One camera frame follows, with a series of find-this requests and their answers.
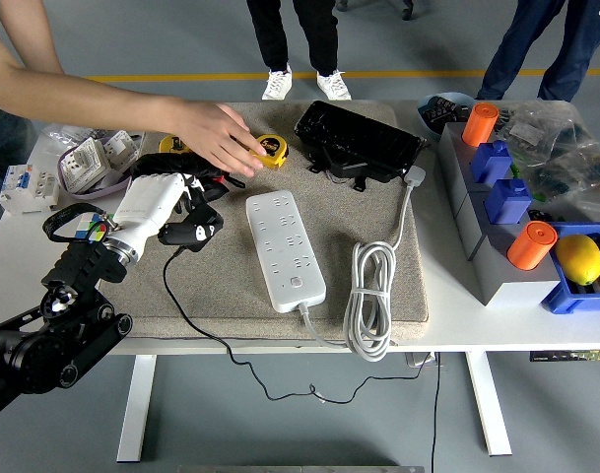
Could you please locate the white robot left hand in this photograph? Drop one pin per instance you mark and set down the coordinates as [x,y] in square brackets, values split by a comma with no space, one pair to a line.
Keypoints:
[147,202]

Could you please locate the person's right hand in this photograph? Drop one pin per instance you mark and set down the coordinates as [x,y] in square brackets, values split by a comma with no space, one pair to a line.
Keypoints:
[216,135]

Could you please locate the black power adapter plug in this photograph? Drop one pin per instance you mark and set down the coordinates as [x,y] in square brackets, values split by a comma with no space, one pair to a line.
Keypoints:
[208,214]

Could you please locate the white power strip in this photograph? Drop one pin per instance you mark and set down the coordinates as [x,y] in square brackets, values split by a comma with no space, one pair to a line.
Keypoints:
[285,246]

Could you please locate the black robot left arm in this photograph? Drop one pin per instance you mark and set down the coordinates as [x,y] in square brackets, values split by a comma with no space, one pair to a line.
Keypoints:
[83,266]

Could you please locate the black fabric pouch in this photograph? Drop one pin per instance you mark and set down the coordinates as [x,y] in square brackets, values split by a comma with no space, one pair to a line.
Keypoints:
[156,165]

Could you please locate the yellow tape measure black label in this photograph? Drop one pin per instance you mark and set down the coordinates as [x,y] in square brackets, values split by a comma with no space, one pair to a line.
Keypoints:
[170,144]

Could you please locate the small colourful puzzle cube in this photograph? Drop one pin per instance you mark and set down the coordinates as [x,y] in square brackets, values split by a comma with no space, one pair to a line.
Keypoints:
[85,226]

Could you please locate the clear bag of screws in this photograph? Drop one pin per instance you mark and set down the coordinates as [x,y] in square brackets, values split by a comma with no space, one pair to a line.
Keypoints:
[63,135]

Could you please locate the person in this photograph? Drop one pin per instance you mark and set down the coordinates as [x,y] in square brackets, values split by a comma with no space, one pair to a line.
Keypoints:
[275,39]
[516,49]
[4,148]

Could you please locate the white circuit breaker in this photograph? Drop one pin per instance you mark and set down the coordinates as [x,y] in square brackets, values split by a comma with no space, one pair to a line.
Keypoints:
[28,189]

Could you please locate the grey-brown mat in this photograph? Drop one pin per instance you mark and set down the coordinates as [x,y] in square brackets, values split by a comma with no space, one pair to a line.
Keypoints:
[329,222]

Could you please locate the black electronic device housing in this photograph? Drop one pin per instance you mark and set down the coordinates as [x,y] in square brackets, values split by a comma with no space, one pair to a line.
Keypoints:
[358,138]

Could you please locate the white table leg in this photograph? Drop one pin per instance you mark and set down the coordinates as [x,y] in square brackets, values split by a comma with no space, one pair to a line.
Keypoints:
[137,409]
[489,409]

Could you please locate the light blue bowl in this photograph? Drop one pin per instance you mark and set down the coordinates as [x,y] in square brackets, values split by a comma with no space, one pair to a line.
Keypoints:
[424,118]

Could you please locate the black chair castor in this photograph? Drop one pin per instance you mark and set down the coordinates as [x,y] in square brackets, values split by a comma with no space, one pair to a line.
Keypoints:
[406,11]

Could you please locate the orange cylinder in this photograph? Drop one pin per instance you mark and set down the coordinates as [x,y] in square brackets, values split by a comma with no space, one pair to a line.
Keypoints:
[481,123]
[531,246]

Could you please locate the blue plastic block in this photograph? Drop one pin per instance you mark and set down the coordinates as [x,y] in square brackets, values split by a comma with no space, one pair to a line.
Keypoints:
[509,202]
[491,162]

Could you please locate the clear bag of components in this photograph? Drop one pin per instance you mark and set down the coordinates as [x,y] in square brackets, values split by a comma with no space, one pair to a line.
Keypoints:
[575,182]
[536,128]

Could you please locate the grey block holder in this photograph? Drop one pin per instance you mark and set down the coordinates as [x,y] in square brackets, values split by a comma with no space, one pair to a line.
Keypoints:
[501,286]

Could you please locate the blue plastic bin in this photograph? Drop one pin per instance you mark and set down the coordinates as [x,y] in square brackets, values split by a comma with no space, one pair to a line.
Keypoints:
[563,295]

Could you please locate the yellow lemon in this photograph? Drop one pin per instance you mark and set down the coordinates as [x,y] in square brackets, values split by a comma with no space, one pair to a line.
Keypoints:
[579,259]

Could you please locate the black table control panel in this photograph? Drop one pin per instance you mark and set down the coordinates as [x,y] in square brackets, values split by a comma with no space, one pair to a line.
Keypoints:
[551,357]

